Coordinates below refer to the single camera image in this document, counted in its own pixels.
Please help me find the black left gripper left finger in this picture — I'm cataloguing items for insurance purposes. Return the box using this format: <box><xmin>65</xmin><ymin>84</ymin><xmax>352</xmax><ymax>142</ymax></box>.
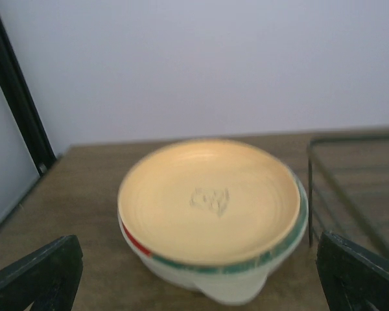
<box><xmin>0</xmin><ymin>235</ymin><xmax>83</xmax><ymax>310</ymax></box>

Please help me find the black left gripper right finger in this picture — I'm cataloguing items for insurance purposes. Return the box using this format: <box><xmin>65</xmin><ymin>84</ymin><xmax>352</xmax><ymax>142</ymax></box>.
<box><xmin>316</xmin><ymin>231</ymin><xmax>389</xmax><ymax>310</ymax></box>

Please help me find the white bowl green red rim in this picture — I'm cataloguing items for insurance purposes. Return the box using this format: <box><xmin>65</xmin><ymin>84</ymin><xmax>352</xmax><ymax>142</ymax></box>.
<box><xmin>117</xmin><ymin>176</ymin><xmax>309</xmax><ymax>306</ymax></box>

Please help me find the yellow ceramic plate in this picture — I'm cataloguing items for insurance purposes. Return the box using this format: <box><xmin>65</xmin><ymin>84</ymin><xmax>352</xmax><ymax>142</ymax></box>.
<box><xmin>117</xmin><ymin>139</ymin><xmax>300</xmax><ymax>266</ymax></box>

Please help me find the black wire dish rack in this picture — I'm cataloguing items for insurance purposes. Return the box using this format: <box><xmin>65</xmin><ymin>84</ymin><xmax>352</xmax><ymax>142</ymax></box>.
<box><xmin>307</xmin><ymin>130</ymin><xmax>389</xmax><ymax>259</ymax></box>

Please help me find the black left frame post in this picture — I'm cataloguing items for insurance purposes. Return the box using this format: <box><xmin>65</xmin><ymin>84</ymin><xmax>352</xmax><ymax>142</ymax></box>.
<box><xmin>0</xmin><ymin>17</ymin><xmax>57</xmax><ymax>176</ymax></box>

